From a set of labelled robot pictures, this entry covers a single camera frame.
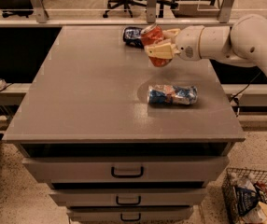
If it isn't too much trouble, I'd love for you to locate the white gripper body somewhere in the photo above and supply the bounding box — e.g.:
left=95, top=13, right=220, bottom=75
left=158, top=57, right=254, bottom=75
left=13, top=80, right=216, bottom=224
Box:
left=176, top=25, right=204, bottom=61

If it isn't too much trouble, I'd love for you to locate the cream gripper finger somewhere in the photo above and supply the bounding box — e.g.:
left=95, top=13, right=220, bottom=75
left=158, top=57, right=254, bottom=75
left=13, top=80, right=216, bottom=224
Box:
left=162, top=28, right=181, bottom=41
left=144, top=38, right=180, bottom=60

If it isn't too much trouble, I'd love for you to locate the red coke can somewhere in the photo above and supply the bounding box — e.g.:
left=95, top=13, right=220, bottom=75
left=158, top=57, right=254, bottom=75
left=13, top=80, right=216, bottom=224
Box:
left=141, top=24, right=170, bottom=67

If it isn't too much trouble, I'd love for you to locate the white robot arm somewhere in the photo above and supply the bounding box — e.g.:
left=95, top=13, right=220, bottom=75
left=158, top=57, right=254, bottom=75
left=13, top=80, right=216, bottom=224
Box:
left=142, top=14, right=267, bottom=76

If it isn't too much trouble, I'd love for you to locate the blue pepsi can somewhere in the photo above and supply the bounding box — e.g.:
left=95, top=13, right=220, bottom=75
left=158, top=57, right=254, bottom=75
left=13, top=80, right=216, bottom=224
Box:
left=122, top=26, right=144, bottom=48

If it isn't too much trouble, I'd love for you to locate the crumpled blue white bag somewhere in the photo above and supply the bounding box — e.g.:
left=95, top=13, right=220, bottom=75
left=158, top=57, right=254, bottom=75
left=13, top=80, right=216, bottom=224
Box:
left=148, top=85, right=198, bottom=105

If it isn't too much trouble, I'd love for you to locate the black office chair centre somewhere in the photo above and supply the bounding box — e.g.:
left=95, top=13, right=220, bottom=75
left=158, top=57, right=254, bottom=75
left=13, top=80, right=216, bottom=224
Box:
left=103, top=0, right=147, bottom=18

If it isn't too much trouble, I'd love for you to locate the grey drawer cabinet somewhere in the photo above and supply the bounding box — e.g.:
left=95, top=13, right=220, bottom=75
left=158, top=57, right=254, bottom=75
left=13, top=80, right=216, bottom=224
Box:
left=2, top=25, right=246, bottom=224

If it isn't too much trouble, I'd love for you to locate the blue white snack bag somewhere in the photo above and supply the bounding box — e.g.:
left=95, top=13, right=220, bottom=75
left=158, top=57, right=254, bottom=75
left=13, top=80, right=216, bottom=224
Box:
left=235, top=177, right=259, bottom=216

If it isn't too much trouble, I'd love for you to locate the black cable right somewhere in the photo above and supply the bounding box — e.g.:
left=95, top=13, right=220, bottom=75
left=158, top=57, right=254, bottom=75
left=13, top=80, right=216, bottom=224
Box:
left=228, top=70, right=262, bottom=117

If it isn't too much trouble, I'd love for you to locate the wire basket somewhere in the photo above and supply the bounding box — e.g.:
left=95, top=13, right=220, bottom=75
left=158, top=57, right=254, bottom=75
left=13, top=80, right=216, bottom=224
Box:
left=222, top=168, right=267, bottom=224

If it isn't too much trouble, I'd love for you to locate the top drawer with black handle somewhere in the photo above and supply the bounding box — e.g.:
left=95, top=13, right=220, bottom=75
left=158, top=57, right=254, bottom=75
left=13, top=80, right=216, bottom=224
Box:
left=22, top=156, right=229, bottom=183

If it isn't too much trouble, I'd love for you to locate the drawer with black handle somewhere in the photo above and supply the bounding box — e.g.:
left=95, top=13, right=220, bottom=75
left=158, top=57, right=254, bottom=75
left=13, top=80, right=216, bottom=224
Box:
left=49, top=189, right=206, bottom=207
left=22, top=156, right=229, bottom=183
left=67, top=206, right=193, bottom=222

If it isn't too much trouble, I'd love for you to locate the middle drawer with black handle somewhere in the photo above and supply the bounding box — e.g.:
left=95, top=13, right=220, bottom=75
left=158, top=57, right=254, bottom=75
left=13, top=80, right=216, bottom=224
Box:
left=49, top=189, right=206, bottom=207

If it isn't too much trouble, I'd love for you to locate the bottom drawer with black handle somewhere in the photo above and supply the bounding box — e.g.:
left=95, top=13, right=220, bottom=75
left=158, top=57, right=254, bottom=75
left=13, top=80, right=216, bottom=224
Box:
left=67, top=206, right=193, bottom=222

